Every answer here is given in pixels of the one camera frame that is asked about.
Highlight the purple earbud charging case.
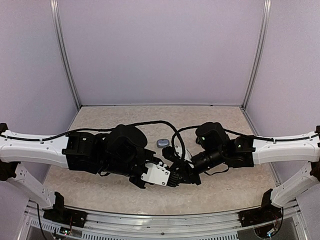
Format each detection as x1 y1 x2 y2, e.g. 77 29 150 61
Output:
156 138 170 149

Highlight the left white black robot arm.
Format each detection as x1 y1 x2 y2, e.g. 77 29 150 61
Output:
0 123 170 223

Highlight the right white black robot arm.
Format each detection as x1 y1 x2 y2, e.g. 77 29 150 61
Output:
180 122 320 222

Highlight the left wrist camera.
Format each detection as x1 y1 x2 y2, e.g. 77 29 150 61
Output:
140 161 180 188

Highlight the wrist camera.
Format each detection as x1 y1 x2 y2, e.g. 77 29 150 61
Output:
162 145 194 169
140 161 180 188

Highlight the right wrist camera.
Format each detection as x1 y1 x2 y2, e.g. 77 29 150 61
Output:
162 145 194 169

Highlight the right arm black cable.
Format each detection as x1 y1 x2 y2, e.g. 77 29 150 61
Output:
171 126 320 163

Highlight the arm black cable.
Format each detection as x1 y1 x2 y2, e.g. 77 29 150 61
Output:
0 120 187 161
171 126 320 163

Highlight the front aluminium rail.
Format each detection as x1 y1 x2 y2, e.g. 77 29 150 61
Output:
16 200 257 240

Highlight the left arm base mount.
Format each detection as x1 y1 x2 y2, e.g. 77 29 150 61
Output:
43 208 88 228

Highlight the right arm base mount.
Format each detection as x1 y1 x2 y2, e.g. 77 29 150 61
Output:
238 206 283 228

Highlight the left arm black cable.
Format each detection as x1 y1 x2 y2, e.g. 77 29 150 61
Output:
0 120 187 161

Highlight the right aluminium frame post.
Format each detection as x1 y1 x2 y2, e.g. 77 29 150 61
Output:
241 0 272 112

